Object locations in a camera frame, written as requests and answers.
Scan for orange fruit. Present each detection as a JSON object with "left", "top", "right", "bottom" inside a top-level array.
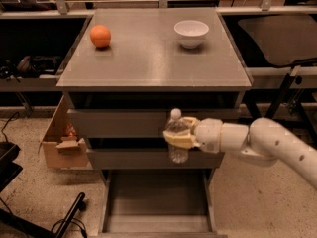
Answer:
[{"left": 89, "top": 25, "right": 111, "bottom": 48}]

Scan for black cable on floor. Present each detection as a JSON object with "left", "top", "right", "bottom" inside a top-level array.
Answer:
[{"left": 50, "top": 217, "right": 88, "bottom": 238}]

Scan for black office chair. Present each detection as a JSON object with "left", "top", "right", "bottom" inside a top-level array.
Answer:
[{"left": 237, "top": 14, "right": 317, "bottom": 157}]

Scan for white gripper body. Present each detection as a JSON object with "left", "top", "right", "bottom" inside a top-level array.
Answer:
[{"left": 194, "top": 118, "right": 223, "bottom": 153}]

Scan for grey drawer cabinet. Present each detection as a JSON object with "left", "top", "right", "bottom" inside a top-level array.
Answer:
[{"left": 56, "top": 7, "right": 254, "bottom": 171}]

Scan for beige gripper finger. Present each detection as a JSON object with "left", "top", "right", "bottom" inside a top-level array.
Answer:
[
  {"left": 183, "top": 117, "right": 200, "bottom": 127},
  {"left": 163, "top": 130, "right": 197, "bottom": 149}
]

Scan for grey middle drawer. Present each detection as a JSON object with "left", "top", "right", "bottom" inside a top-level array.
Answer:
[{"left": 87, "top": 149, "right": 224, "bottom": 170}]

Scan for clear plastic water bottle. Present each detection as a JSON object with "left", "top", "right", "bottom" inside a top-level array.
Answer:
[{"left": 164, "top": 108, "right": 189, "bottom": 164}]

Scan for grey top drawer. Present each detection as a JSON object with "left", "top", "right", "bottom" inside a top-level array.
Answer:
[{"left": 66, "top": 108, "right": 242, "bottom": 139}]

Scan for cardboard box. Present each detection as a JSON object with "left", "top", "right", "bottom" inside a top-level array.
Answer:
[{"left": 42, "top": 98, "right": 89, "bottom": 169}]

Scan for black headphones on shelf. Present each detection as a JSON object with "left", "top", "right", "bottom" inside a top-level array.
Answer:
[{"left": 0, "top": 56, "right": 62, "bottom": 79}]

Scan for white ceramic bowl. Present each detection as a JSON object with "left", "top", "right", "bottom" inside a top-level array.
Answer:
[{"left": 174, "top": 20, "right": 209, "bottom": 49}]

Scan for grey open bottom drawer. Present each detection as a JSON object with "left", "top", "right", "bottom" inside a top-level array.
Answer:
[{"left": 98, "top": 170, "right": 227, "bottom": 238}]

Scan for black chair base left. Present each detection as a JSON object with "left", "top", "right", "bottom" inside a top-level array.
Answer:
[{"left": 0, "top": 141, "right": 88, "bottom": 238}]

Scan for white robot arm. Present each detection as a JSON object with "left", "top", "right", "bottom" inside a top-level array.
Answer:
[{"left": 163, "top": 117, "right": 317, "bottom": 188}]

